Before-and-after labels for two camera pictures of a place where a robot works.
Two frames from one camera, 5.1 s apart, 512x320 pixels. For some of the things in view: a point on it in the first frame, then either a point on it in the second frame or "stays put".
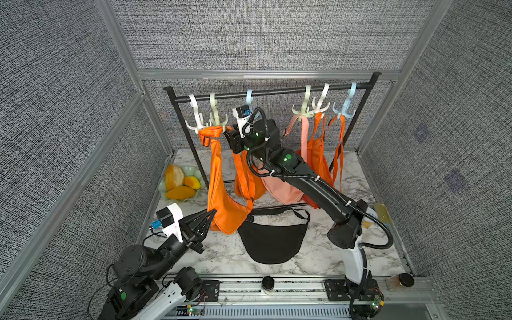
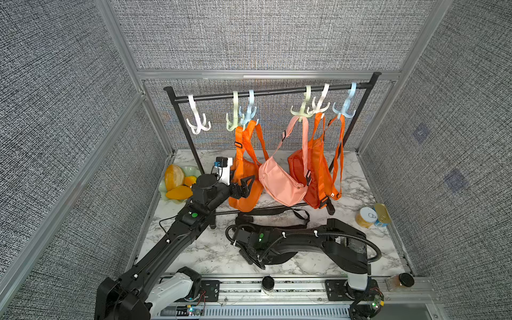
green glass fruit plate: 189,171 stays put
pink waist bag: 279,189 stays put
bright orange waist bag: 338,167 stays put
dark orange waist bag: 318,159 stays put
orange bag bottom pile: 229,211 → 245,164
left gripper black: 190,237 → 243,191
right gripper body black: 243,144 → 248,257
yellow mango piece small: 193,182 stays put
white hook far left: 199,116 stays put
